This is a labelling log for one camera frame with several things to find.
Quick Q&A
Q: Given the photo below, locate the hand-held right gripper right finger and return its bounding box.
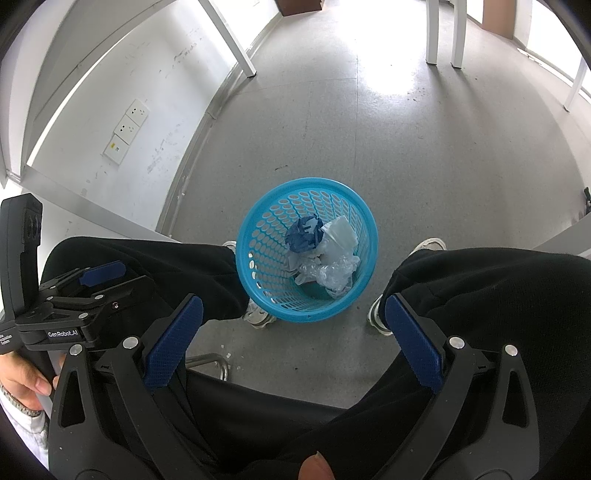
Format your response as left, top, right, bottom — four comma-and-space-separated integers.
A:
385, 294, 541, 480

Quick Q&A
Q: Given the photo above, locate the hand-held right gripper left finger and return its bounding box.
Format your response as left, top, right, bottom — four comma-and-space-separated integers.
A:
48, 293, 205, 480

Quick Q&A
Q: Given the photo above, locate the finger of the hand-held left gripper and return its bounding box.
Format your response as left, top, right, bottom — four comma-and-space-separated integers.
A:
39, 260, 127, 297
47, 275, 156, 318

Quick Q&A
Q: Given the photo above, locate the clear bubble wrap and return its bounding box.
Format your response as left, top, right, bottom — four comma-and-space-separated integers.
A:
298, 254, 362, 296

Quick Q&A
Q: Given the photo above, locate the white plastic bag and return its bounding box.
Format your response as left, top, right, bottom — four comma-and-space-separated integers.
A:
323, 217, 359, 259

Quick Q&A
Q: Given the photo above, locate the white tissue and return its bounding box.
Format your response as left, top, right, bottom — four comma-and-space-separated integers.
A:
290, 249, 324, 284

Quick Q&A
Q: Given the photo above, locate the blue plastic mesh basket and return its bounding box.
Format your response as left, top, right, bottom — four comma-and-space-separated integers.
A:
235, 178, 380, 323

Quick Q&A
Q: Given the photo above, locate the blue paper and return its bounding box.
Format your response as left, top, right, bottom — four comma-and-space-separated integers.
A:
285, 217, 326, 254

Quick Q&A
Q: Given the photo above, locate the person's left forearm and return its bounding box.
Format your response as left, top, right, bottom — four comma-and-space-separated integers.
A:
0, 401, 50, 472

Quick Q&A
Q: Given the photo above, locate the person's left hand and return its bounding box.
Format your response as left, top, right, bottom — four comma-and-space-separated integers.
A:
0, 351, 61, 411

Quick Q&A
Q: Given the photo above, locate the person's right hand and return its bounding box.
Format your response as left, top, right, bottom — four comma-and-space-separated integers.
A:
299, 452, 334, 480

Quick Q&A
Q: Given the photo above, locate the metal chair footrest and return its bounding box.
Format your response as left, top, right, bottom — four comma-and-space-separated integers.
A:
187, 353, 229, 381

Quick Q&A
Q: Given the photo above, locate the person's right shoe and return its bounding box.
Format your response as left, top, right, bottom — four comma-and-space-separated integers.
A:
367, 237, 448, 335

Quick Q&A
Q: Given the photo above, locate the person's shoe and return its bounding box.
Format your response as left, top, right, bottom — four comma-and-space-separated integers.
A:
367, 237, 448, 335
222, 240, 278, 329

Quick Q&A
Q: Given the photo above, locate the person's left leg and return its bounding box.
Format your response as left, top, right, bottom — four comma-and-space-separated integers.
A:
39, 236, 324, 480

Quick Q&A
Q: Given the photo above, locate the person's left shoe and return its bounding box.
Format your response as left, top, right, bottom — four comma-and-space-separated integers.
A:
222, 240, 278, 329

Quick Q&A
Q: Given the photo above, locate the white table leg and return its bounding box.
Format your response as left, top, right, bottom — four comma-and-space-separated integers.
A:
563, 59, 591, 112
426, 0, 439, 64
198, 0, 257, 78
451, 0, 466, 70

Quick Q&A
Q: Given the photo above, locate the dark brown wardrobe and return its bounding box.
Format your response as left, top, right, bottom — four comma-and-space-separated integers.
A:
277, 0, 325, 17

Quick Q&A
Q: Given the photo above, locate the white wall socket yellow label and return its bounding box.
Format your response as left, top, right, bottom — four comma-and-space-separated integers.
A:
104, 134, 130, 164

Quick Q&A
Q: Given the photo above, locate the silver wrist bracelet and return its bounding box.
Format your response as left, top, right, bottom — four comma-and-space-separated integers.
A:
0, 385, 44, 419

